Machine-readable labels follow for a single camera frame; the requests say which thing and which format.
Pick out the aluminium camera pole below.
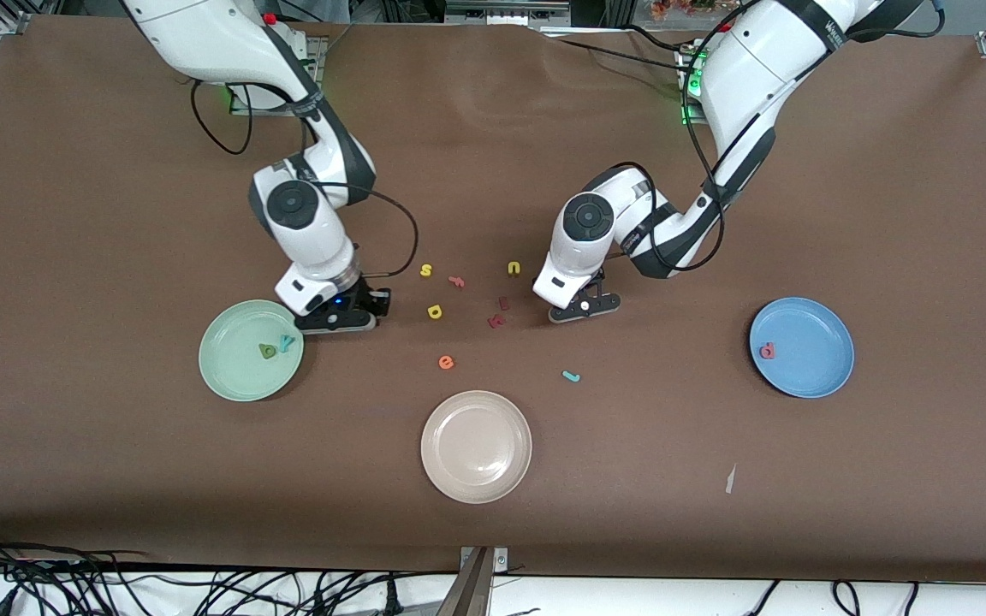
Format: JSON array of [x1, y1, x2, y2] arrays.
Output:
[[435, 548, 494, 616]]

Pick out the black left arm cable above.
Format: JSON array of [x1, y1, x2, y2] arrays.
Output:
[[604, 0, 947, 273]]

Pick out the blue plate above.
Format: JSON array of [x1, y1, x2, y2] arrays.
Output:
[[748, 296, 856, 400]]

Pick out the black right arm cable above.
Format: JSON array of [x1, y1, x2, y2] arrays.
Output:
[[191, 81, 419, 279]]

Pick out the artificial flowers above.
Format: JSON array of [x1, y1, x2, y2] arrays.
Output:
[[649, 0, 721, 22]]

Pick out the white panel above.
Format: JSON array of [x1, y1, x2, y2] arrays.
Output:
[[0, 572, 986, 616]]

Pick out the brown table cover sheet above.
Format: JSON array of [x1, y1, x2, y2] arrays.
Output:
[[0, 15, 986, 584]]

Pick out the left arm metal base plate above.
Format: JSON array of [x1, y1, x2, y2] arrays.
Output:
[[675, 47, 716, 127]]

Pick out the black base power cable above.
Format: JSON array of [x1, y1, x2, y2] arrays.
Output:
[[555, 38, 687, 74], [620, 24, 698, 56]]

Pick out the light green plate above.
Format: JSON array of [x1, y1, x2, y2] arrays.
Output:
[[198, 299, 306, 403]]

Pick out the metal mounting bracket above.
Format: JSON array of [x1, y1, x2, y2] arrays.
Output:
[[459, 546, 509, 576]]

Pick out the beige plate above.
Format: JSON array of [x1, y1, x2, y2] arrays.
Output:
[[420, 390, 534, 505]]

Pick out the tangled black cable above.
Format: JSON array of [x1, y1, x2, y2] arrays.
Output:
[[0, 526, 151, 574], [0, 565, 425, 616]]

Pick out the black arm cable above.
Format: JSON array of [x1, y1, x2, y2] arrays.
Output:
[[604, 0, 947, 273], [191, 81, 419, 279]]

